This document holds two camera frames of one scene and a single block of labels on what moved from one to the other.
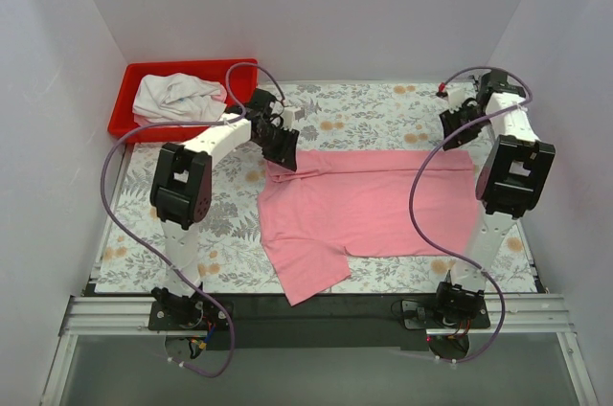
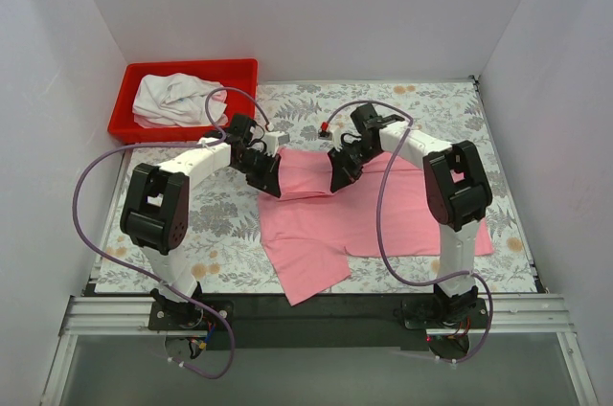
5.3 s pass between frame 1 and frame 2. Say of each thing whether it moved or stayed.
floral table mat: stayed
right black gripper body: moved
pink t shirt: stayed
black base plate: stayed
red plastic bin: stayed
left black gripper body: moved
